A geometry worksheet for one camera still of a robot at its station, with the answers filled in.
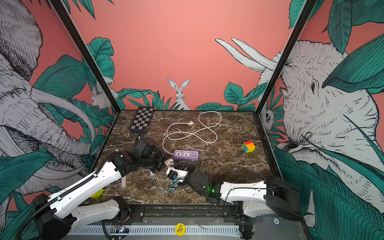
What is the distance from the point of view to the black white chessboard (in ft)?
3.52

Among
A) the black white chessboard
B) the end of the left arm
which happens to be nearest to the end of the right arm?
the end of the left arm

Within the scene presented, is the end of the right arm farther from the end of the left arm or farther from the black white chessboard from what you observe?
the black white chessboard
